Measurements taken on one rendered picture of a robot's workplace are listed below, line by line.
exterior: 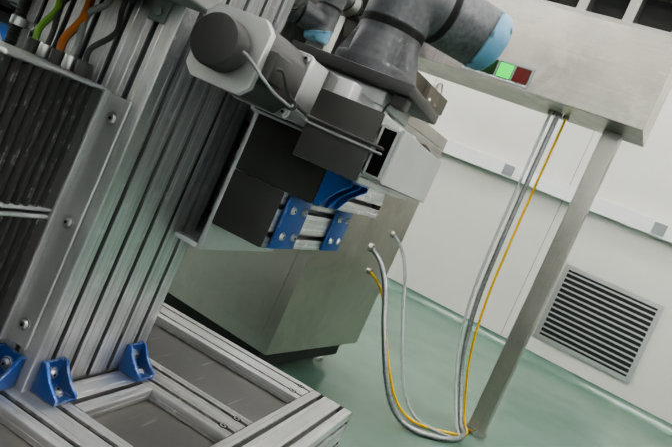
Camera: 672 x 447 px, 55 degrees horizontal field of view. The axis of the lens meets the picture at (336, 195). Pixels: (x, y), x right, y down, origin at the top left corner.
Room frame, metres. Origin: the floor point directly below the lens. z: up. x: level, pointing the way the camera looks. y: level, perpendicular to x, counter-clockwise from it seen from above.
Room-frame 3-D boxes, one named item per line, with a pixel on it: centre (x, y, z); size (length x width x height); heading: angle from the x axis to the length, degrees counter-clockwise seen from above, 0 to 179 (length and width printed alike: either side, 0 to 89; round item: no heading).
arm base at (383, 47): (1.14, 0.03, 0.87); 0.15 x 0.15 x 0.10
